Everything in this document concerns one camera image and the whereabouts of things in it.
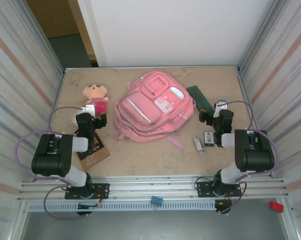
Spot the green pencil case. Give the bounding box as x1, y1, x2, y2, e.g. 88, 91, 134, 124
186, 85, 215, 115

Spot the black white card box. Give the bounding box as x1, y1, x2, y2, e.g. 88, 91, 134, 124
202, 131, 215, 146

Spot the clear pen tube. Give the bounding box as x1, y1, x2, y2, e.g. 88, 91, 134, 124
191, 133, 208, 158

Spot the pink plush doll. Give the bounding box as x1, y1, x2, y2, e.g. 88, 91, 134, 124
81, 84, 109, 116

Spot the brown book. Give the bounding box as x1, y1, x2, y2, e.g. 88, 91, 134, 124
76, 131, 111, 173

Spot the pink backpack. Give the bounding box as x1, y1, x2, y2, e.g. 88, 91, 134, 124
112, 70, 195, 151

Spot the grey cup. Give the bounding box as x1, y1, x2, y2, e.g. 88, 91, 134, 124
215, 97, 230, 110

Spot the translucent side panel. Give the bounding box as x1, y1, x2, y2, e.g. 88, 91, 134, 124
0, 0, 66, 240
236, 0, 301, 240

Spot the black power connector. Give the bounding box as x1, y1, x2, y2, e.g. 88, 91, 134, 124
76, 202, 103, 217
214, 198, 233, 216

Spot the beige door jamb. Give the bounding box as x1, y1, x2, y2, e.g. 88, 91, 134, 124
67, 0, 98, 62

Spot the blue connector block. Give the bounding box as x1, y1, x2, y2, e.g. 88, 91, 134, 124
150, 195, 164, 207

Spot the red plastic block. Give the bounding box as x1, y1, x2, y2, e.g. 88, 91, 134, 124
269, 201, 284, 213

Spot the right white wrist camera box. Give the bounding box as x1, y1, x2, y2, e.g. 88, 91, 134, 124
213, 101, 228, 118

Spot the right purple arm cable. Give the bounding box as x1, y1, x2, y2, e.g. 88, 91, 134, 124
216, 99, 281, 216

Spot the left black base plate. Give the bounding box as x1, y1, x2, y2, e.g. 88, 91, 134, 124
65, 183, 110, 200

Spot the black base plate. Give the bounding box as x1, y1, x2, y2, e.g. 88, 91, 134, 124
65, 183, 110, 200
195, 181, 242, 198

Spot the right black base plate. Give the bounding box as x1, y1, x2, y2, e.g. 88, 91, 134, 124
195, 181, 242, 198

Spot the aluminium rail frame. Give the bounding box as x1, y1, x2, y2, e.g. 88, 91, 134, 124
17, 174, 290, 201

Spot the white slotted cable duct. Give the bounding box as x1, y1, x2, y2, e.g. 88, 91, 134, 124
26, 201, 218, 212

